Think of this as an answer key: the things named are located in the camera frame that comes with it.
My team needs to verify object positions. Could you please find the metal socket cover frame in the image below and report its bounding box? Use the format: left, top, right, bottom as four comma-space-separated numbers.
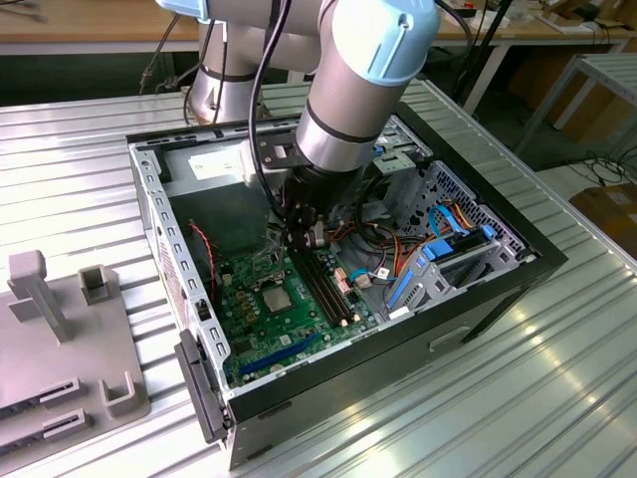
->
251, 228, 291, 283

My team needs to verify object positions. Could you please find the silver topped CPU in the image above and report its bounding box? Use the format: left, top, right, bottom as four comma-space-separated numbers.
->
262, 287, 293, 314

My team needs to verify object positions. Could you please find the CPU socket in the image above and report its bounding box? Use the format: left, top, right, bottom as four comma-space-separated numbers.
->
256, 279, 298, 320

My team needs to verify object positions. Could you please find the grey metal drive cage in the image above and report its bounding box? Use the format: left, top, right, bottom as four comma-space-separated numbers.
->
357, 117, 435, 225

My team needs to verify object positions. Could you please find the black RAM slot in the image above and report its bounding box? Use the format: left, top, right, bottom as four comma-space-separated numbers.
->
306, 247, 348, 326
296, 248, 339, 329
313, 246, 355, 323
291, 248, 333, 330

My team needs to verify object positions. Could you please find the grey power supply unit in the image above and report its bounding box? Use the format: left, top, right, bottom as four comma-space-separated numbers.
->
159, 140, 278, 253

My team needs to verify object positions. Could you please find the blue flat strip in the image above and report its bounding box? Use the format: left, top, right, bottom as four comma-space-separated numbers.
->
385, 268, 417, 320

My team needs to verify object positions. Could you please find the black case fan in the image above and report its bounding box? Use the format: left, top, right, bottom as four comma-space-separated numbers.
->
186, 221, 223, 305

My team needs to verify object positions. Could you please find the blue disk carrier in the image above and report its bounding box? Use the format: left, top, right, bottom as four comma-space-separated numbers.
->
420, 226, 497, 265

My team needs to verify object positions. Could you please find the perforated metal disk bay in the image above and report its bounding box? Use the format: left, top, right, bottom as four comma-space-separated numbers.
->
380, 161, 536, 323

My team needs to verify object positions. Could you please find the green motherboard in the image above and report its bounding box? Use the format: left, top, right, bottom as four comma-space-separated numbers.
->
216, 236, 382, 389

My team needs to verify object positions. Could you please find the blue expansion slot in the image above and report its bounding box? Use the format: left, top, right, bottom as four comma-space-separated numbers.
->
238, 332, 319, 379

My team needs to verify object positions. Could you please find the black open PC case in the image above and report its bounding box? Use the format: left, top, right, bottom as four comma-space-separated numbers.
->
124, 102, 569, 472

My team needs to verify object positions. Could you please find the black stand pole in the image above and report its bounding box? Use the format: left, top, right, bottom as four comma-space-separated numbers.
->
455, 0, 517, 109

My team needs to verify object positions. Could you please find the white flat box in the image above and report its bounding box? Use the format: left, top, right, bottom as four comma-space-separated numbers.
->
447, 7, 512, 29

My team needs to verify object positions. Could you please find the long wooden desk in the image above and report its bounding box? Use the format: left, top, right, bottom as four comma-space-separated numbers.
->
0, 0, 637, 56

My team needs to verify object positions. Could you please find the brown cardboard box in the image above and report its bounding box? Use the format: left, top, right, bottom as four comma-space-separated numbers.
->
569, 182, 637, 240

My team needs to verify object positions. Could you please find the grey parts rack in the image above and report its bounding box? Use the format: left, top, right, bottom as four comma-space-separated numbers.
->
0, 251, 153, 472

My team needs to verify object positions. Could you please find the RAM stick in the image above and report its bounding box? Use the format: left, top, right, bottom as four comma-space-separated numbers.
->
0, 390, 44, 414
0, 427, 47, 452

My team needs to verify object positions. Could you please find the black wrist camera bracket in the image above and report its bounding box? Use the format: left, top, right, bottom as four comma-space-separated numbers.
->
257, 135, 306, 171

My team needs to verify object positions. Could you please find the blue wire pale connector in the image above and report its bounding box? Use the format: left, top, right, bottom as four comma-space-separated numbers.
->
347, 268, 374, 291

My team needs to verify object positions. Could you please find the orange yellow wire bundle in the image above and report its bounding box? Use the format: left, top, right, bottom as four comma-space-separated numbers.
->
322, 218, 427, 280

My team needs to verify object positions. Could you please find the red black fan wire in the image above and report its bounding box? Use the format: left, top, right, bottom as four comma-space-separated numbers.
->
188, 222, 220, 305

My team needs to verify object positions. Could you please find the blue looped wire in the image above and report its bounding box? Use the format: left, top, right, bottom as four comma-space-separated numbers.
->
426, 206, 472, 240

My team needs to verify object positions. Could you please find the grey metal frame table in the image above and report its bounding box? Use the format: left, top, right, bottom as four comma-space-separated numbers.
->
515, 52, 637, 160

